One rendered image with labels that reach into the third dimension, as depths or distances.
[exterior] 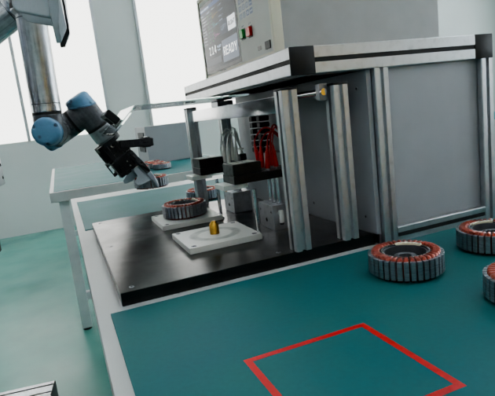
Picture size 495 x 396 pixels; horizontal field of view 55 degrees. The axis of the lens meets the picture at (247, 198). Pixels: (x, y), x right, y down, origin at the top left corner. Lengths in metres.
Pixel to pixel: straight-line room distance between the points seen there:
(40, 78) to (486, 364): 1.18
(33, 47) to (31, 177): 4.34
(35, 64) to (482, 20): 7.65
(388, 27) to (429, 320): 0.63
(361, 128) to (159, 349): 0.53
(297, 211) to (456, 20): 7.40
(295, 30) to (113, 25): 4.94
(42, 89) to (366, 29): 0.82
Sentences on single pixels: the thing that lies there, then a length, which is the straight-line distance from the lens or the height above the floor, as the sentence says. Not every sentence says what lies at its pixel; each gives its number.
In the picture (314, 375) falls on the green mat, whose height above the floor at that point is 0.75.
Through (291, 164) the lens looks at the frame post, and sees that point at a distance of 0.81.
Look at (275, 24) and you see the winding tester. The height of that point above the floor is 1.17.
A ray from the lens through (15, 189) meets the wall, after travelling 5.69.
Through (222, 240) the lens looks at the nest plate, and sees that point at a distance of 0.93.
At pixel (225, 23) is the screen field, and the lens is 1.15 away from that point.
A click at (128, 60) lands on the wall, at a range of 5.77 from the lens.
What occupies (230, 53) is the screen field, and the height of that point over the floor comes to 1.16.
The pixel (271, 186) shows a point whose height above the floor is 0.86.
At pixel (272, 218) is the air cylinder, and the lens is 1.00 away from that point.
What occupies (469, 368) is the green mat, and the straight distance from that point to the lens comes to 0.54.
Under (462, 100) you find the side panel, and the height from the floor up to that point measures 0.99.
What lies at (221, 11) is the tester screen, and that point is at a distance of 1.17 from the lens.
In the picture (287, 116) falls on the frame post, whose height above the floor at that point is 1.01.
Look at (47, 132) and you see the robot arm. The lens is 1.35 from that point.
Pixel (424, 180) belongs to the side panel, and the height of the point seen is 0.85.
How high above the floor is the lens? 1.02
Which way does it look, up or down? 10 degrees down
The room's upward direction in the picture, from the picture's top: 7 degrees counter-clockwise
